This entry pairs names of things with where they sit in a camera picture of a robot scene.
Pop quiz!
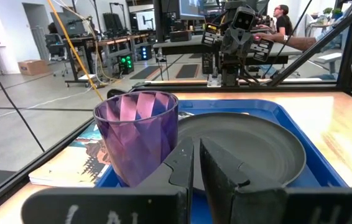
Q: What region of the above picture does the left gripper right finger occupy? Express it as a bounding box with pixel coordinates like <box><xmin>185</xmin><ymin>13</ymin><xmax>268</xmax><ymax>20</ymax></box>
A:
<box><xmin>199</xmin><ymin>138</ymin><xmax>289</xmax><ymax>224</ymax></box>

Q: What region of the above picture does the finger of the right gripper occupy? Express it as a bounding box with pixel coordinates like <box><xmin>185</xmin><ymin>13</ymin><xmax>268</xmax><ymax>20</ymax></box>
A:
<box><xmin>249</xmin><ymin>37</ymin><xmax>274</xmax><ymax>63</ymax></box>
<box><xmin>201</xmin><ymin>22</ymin><xmax>224</xmax><ymax>48</ymax></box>

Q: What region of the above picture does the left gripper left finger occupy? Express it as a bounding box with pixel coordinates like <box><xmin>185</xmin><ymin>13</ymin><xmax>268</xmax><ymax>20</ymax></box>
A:
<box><xmin>138</xmin><ymin>136</ymin><xmax>195</xmax><ymax>224</ymax></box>

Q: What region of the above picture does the black round plate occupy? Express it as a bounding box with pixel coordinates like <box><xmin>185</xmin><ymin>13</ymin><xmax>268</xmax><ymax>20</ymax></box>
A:
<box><xmin>177</xmin><ymin>111</ymin><xmax>307</xmax><ymax>192</ymax></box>

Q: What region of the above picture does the purple faceted plastic cup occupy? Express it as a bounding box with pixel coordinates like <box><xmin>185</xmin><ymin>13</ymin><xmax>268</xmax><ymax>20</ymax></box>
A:
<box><xmin>93</xmin><ymin>90</ymin><xmax>180</xmax><ymax>188</ymax></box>

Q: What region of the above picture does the person's forearm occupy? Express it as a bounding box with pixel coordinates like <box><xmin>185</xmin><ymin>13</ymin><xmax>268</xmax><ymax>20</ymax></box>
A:
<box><xmin>264</xmin><ymin>33</ymin><xmax>320</xmax><ymax>52</ymax></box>

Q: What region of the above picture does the silver mounting plate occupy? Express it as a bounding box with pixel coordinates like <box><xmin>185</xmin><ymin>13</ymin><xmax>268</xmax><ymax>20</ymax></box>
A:
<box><xmin>206</xmin><ymin>73</ymin><xmax>223</xmax><ymax>88</ymax></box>

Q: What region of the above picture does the blue plastic tray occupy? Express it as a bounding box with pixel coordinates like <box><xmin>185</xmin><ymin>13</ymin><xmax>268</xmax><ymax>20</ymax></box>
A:
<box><xmin>95</xmin><ymin>99</ymin><xmax>350</xmax><ymax>224</ymax></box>

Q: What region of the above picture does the grey desk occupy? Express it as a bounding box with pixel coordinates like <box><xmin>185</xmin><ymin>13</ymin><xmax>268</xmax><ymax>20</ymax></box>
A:
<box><xmin>152</xmin><ymin>33</ymin><xmax>303</xmax><ymax>57</ymax></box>

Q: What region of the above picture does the person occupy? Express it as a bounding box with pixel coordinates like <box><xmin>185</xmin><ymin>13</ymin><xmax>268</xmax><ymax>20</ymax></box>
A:
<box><xmin>272</xmin><ymin>4</ymin><xmax>294</xmax><ymax>37</ymax></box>
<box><xmin>47</xmin><ymin>22</ymin><xmax>60</xmax><ymax>35</ymax></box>

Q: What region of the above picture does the dark floor mat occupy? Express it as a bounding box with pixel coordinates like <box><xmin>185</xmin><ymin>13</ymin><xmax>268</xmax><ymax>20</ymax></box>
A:
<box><xmin>129</xmin><ymin>65</ymin><xmax>162</xmax><ymax>80</ymax></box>
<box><xmin>175</xmin><ymin>63</ymin><xmax>200</xmax><ymax>80</ymax></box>

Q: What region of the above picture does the computer with blue lights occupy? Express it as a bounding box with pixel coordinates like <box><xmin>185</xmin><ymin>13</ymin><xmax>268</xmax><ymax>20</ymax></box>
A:
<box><xmin>139</xmin><ymin>44</ymin><xmax>153</xmax><ymax>61</ymax></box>

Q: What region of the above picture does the green potted plant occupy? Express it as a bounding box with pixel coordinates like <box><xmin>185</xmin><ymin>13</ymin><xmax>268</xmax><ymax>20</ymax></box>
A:
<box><xmin>322</xmin><ymin>6</ymin><xmax>345</xmax><ymax>20</ymax></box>

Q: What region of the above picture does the computer with green lights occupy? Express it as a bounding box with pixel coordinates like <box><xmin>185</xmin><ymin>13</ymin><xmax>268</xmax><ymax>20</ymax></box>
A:
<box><xmin>117</xmin><ymin>53</ymin><xmax>135</xmax><ymax>75</ymax></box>

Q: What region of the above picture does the illustrated paperback book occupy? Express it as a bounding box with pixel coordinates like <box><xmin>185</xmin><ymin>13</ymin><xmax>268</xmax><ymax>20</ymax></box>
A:
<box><xmin>28</xmin><ymin>122</ymin><xmax>113</xmax><ymax>189</ymax></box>

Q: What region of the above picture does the black office chair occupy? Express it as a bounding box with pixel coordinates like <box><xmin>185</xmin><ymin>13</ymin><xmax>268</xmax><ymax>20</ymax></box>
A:
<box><xmin>44</xmin><ymin>33</ymin><xmax>70</xmax><ymax>78</ymax></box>

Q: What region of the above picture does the cardboard box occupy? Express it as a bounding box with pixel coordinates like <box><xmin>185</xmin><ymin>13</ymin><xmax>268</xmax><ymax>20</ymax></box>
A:
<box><xmin>17</xmin><ymin>59</ymin><xmax>51</xmax><ymax>77</ymax></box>

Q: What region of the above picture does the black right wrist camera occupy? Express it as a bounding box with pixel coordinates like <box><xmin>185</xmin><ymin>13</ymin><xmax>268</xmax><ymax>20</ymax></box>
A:
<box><xmin>232</xmin><ymin>6</ymin><xmax>256</xmax><ymax>31</ymax></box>

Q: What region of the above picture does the yellow hanging cable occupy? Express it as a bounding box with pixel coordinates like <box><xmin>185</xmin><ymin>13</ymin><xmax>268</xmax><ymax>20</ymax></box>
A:
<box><xmin>46</xmin><ymin>0</ymin><xmax>106</xmax><ymax>102</ymax></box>

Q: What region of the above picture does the black hanging cable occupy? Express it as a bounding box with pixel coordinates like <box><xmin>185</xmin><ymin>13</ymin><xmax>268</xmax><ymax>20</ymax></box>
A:
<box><xmin>0</xmin><ymin>45</ymin><xmax>46</xmax><ymax>154</ymax></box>

